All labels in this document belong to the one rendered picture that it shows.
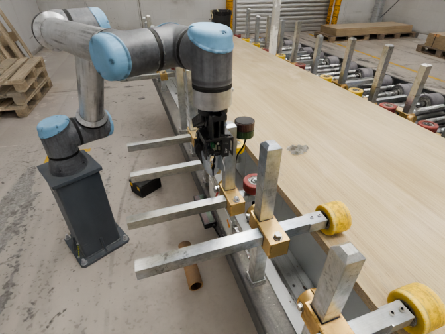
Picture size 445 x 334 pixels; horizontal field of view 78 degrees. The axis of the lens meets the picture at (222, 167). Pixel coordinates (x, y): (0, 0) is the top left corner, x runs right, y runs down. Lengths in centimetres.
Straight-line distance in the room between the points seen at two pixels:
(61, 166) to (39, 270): 73
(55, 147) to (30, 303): 87
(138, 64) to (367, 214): 71
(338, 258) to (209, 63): 42
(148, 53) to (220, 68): 15
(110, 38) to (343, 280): 58
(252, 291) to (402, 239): 42
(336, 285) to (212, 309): 123
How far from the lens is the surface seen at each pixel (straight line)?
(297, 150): 108
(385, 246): 83
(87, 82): 135
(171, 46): 66
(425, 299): 66
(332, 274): 48
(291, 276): 103
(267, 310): 87
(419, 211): 98
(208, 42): 58
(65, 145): 158
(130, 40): 63
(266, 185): 62
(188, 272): 169
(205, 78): 60
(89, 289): 187
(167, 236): 197
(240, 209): 89
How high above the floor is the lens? 146
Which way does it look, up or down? 35 degrees down
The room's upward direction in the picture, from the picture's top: straight up
